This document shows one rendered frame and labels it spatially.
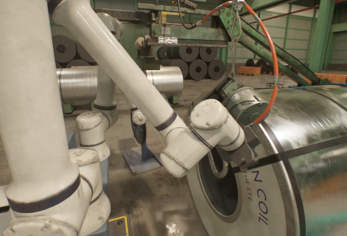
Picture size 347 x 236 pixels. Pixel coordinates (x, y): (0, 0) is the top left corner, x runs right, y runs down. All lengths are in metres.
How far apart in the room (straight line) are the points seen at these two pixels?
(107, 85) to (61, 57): 11.01
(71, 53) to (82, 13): 11.53
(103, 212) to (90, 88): 5.04
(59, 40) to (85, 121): 11.22
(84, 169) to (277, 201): 0.78
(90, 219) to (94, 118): 0.54
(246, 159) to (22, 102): 0.53
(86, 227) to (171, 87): 5.45
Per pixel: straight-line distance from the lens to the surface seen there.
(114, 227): 1.66
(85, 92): 5.70
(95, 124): 1.09
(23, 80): 0.42
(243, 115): 0.71
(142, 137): 2.44
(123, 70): 0.51
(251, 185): 1.02
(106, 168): 1.11
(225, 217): 1.35
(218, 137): 0.44
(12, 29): 0.42
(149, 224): 2.05
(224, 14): 1.78
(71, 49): 12.06
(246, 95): 0.73
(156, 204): 2.21
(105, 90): 1.20
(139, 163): 2.84
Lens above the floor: 1.56
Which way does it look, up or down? 15 degrees down
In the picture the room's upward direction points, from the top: straight up
